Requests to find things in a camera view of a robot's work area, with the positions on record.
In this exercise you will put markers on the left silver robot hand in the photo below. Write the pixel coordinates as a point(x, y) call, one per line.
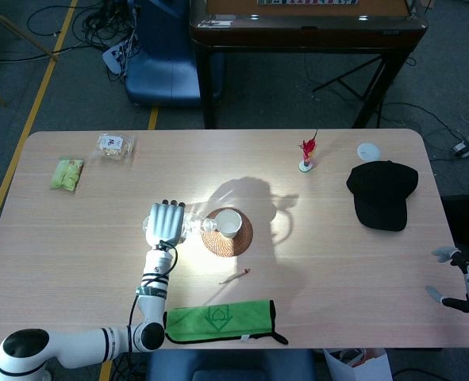
point(164, 222)

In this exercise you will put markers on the clear plastic bottle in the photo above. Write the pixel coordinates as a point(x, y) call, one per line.
point(196, 226)

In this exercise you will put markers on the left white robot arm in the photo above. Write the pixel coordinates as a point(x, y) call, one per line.
point(154, 274)

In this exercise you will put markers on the white paper cup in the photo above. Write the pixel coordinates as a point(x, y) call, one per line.
point(228, 222)

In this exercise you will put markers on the black box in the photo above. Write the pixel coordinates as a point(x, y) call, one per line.
point(468, 222)

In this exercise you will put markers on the round woven rattan coaster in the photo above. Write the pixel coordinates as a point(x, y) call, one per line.
point(226, 248)

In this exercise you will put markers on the wooden pen with red cap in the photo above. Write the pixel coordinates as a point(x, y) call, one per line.
point(234, 276)

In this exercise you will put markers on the clear packet of cookies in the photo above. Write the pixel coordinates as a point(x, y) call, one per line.
point(113, 147)

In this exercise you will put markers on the green snack packet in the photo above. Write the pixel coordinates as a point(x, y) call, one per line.
point(66, 176)

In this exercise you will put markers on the green microfiber cloth black trim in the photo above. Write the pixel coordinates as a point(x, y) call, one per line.
point(238, 317)

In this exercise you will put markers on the black baseball cap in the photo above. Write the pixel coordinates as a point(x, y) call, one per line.
point(381, 194)

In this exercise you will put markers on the grey power strip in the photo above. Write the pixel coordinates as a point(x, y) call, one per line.
point(466, 146)

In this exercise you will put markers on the white paper bag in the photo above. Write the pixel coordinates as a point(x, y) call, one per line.
point(377, 367)

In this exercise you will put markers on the red feather shuttlecock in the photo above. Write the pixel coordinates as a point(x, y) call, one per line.
point(305, 166)

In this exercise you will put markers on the blue padded seat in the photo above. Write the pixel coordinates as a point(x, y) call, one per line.
point(226, 363)

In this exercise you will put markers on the blue chair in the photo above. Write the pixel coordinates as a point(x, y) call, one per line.
point(158, 67)

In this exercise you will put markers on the small white round lid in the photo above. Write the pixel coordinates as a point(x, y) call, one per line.
point(368, 151)

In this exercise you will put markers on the white power strip with plugs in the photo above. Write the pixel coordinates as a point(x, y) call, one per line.
point(113, 57)

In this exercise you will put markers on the dark wooden mahjong table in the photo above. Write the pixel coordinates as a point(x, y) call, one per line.
point(297, 35)

